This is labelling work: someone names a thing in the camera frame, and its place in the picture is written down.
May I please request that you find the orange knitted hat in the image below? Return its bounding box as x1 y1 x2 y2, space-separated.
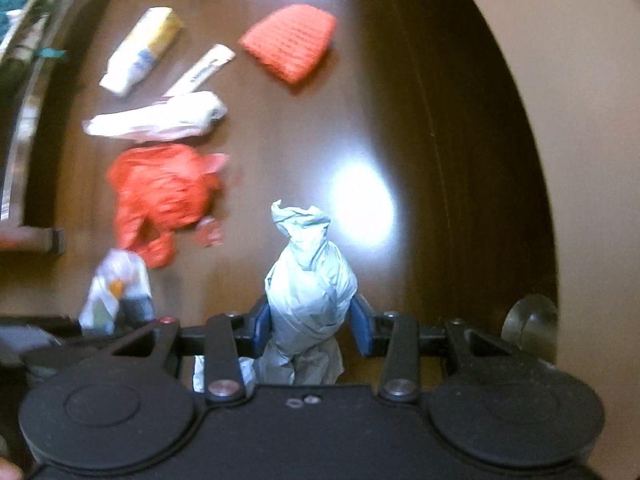
238 4 338 85

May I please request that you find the red plastic bag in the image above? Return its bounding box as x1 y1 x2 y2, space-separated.
107 144 231 270

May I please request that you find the white narrow packet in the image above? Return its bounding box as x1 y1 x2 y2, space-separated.
81 91 227 142

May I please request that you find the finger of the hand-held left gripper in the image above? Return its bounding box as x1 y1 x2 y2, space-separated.
117 297 157 333

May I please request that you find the light grey paper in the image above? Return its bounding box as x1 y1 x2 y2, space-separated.
252 200 358 386

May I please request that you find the metal door stopper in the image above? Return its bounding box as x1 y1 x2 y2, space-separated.
502 296 558 361

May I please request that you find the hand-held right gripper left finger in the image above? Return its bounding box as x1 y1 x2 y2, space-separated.
112 294 273 403

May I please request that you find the chrome bench frame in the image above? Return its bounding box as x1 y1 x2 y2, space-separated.
0 0 126 256

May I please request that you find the yellow white packet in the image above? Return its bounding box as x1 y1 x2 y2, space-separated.
99 6 185 97

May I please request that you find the small white orange packet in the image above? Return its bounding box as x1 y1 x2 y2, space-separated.
78 249 156 336

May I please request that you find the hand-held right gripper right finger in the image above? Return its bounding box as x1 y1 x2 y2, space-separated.
350 292 516 403

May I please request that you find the green patterned quilt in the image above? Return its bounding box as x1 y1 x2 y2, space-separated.
0 0 56 51

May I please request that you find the white crumpled tissue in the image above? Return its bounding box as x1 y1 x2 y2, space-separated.
192 355 258 393

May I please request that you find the white stick sachet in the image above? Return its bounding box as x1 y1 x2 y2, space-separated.
162 44 236 98

